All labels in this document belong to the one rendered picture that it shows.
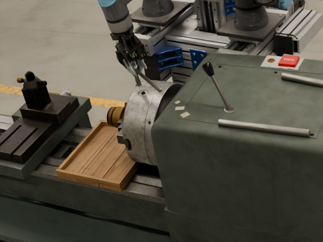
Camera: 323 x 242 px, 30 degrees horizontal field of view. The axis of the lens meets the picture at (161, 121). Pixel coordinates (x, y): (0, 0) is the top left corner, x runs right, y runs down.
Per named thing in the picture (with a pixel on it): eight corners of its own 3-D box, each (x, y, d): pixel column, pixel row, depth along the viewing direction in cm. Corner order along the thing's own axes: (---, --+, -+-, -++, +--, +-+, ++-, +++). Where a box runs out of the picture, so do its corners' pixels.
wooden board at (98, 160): (162, 136, 254) (161, 128, 252) (121, 192, 229) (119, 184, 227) (102, 126, 268) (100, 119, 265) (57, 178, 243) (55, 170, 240)
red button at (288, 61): (299, 61, 212) (299, 55, 211) (294, 69, 208) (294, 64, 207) (283, 59, 215) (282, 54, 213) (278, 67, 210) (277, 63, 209)
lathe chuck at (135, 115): (190, 121, 243) (171, 64, 221) (159, 183, 225) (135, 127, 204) (169, 118, 247) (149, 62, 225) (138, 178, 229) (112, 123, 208)
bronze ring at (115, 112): (135, 102, 231) (115, 99, 235) (123, 115, 224) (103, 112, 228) (140, 122, 236) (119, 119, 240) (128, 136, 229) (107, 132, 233)
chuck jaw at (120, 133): (146, 120, 222) (130, 138, 214) (148, 132, 225) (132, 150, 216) (120, 116, 227) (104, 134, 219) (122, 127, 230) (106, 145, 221)
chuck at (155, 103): (197, 123, 242) (180, 65, 220) (167, 184, 224) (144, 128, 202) (190, 121, 243) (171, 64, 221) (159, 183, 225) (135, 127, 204)
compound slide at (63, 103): (72, 110, 263) (69, 101, 260) (59, 124, 256) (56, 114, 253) (35, 104, 272) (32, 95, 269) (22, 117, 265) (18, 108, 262)
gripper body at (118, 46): (128, 68, 192) (117, 40, 183) (118, 55, 198) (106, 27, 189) (149, 57, 193) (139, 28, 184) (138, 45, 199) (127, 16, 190)
